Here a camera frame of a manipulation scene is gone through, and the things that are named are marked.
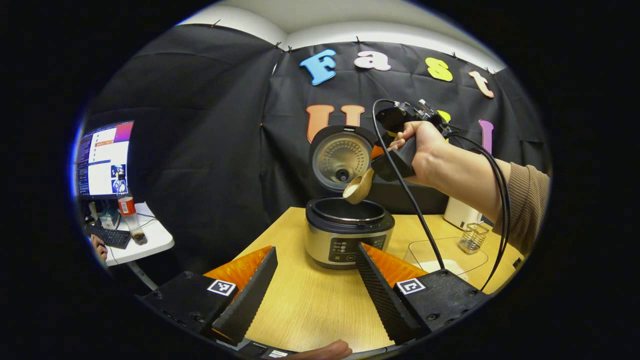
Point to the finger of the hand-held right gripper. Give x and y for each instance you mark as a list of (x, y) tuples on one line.
[(397, 165)]

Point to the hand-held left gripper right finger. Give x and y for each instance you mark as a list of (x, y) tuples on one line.
[(382, 300)]

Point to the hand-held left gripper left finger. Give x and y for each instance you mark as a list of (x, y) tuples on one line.
[(247, 300)]

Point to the wooden spoon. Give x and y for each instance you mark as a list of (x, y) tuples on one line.
[(357, 189)]

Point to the grey silver rice cooker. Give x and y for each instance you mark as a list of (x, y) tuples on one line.
[(345, 240)]

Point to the clear plastic rice container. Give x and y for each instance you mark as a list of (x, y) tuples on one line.
[(465, 260)]

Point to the white toaster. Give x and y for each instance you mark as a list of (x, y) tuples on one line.
[(457, 215)]

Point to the white side table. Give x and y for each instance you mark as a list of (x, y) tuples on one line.
[(155, 240)]

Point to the black keyboard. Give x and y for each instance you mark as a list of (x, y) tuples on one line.
[(112, 237)]

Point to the red label drink bottle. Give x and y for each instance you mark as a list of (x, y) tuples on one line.
[(127, 206)]

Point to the black backdrop cloth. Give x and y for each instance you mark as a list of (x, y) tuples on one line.
[(200, 150)]

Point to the small green box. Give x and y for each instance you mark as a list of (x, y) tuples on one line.
[(109, 219)]

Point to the computer monitor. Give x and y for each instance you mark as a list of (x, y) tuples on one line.
[(105, 160)]

